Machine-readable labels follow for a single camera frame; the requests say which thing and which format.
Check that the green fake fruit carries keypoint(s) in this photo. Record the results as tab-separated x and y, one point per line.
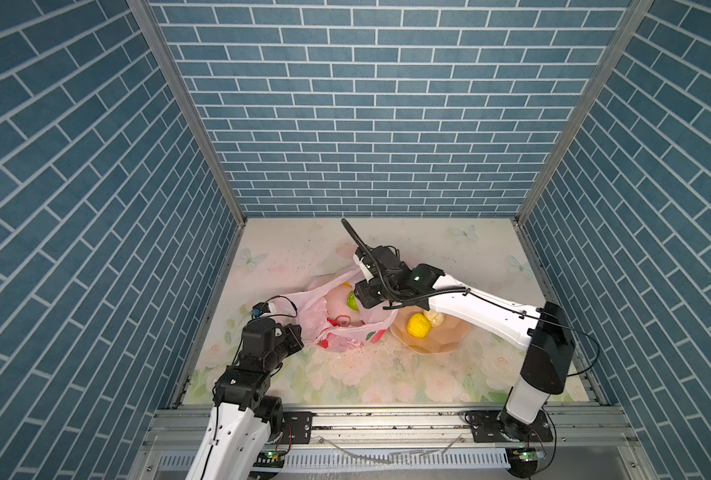
352	302

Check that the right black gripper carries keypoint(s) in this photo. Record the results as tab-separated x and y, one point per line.
361	294

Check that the cream fake garlic bulb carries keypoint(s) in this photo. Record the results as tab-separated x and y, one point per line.
436	319

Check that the black mounting plate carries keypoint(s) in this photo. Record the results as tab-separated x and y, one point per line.
490	426
295	428

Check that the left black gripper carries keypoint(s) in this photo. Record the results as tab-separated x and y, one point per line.
295	339

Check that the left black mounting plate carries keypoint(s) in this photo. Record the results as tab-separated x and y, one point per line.
295	428

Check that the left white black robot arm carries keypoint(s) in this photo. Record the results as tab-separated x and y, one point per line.
244	417

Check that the pink plastic bag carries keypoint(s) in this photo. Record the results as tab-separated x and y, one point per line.
308	309

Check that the yellow fake lemon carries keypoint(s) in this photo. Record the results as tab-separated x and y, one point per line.
419	326

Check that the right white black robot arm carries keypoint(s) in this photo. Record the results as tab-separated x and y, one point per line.
542	332

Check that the white ventilation grille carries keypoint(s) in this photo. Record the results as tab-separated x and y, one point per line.
314	461

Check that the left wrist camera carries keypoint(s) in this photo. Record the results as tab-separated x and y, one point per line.
261	309

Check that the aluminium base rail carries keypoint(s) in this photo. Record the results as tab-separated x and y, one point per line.
591	441

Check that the peach lotus shaped bowl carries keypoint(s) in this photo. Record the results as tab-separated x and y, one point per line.
440	339

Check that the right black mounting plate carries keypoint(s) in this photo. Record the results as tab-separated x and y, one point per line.
490	426

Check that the peach fake fruit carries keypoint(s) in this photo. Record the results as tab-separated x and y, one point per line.
337	301

